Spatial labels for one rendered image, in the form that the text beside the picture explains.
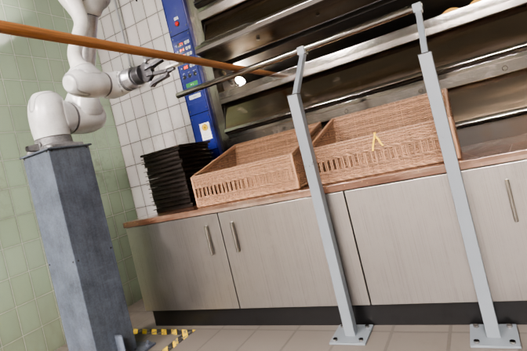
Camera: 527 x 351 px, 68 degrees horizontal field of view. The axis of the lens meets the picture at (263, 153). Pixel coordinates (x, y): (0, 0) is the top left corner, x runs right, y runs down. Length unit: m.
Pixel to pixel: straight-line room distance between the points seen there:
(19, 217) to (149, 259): 0.74
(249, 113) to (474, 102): 1.15
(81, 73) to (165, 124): 1.08
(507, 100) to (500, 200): 0.63
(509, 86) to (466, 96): 0.17
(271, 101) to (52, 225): 1.24
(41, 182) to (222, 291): 0.94
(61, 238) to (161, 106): 1.12
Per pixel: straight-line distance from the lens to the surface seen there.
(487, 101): 1.98
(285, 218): 1.64
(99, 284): 1.97
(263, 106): 2.23
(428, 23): 2.02
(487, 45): 1.99
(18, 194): 2.48
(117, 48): 1.34
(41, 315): 2.53
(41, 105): 2.00
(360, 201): 1.52
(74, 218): 1.91
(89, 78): 1.67
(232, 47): 2.27
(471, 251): 1.46
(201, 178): 1.88
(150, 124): 2.73
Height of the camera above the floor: 0.75
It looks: level
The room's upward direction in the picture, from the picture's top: 14 degrees counter-clockwise
